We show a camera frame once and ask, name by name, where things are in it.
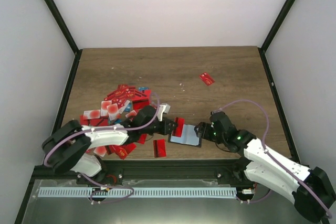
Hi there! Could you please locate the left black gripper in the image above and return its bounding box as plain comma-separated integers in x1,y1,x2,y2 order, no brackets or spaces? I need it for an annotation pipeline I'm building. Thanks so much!
141,118,179,136

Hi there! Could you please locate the black leather card holder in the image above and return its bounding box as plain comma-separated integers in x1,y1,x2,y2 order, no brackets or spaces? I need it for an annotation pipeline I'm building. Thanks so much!
168,124,202,147

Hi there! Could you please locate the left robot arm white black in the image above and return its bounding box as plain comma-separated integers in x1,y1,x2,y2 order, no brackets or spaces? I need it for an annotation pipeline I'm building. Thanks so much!
41,104,178,184

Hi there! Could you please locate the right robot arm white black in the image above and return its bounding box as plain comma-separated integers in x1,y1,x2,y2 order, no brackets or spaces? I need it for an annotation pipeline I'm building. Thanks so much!
194,111,335,223

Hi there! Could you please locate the red card black stripe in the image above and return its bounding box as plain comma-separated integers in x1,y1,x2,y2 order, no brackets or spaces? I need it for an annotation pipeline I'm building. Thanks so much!
153,139,166,158

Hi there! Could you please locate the blue card top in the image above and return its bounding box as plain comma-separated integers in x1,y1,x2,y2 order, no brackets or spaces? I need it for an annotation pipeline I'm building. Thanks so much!
138,87,149,91

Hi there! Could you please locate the lone red VIP card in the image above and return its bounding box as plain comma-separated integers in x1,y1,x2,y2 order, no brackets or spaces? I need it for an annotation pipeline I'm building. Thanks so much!
199,72,215,86

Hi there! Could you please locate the red VIP card top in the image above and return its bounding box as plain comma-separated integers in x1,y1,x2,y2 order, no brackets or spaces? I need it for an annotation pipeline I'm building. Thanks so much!
104,88,131,101

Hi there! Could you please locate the white red circle card upper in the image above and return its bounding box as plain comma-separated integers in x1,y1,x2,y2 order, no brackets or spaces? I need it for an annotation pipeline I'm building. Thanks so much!
107,103,120,120

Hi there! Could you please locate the white red circle card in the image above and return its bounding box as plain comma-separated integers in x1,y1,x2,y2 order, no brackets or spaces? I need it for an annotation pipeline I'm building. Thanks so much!
107,103,120,120
83,110,101,120

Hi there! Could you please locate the white red circle card left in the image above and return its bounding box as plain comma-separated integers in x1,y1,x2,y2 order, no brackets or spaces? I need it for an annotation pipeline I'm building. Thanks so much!
83,110,101,120

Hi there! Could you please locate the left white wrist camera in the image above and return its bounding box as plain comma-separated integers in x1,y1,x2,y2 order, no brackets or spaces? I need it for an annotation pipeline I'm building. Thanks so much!
157,103,171,121

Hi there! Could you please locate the black aluminium frame rail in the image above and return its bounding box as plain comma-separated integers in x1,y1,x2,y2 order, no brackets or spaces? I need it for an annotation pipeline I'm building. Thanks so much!
33,157,312,183

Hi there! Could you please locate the light blue slotted cable duct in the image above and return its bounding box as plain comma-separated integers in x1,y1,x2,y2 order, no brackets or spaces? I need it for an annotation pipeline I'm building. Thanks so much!
37,187,237,199

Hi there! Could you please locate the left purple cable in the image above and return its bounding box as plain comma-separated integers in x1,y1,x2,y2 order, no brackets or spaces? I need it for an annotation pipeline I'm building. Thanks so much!
43,92,161,205

